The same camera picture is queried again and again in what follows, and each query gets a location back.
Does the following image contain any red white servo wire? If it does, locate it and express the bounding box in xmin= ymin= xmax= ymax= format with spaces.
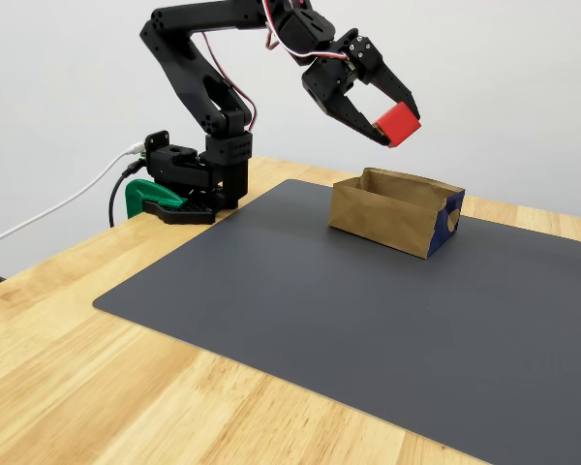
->
xmin=200 ymin=0 xmax=352 ymax=132

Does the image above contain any green table clamp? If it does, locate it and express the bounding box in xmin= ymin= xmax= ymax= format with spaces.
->
xmin=124 ymin=178 xmax=189 ymax=219

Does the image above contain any brown paper box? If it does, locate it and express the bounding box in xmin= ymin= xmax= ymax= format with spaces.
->
xmin=327 ymin=167 xmax=466 ymax=261

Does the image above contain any dark grey table mat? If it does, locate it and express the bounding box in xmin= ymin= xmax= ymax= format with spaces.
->
xmin=91 ymin=178 xmax=581 ymax=465

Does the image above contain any white USB cable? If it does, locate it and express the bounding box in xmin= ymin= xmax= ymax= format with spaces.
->
xmin=0 ymin=143 xmax=146 ymax=251

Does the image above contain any black power cable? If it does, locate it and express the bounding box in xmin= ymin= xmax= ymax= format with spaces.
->
xmin=107 ymin=162 xmax=149 ymax=229

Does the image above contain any red cube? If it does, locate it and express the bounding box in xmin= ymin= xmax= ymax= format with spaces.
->
xmin=372 ymin=101 xmax=423 ymax=149

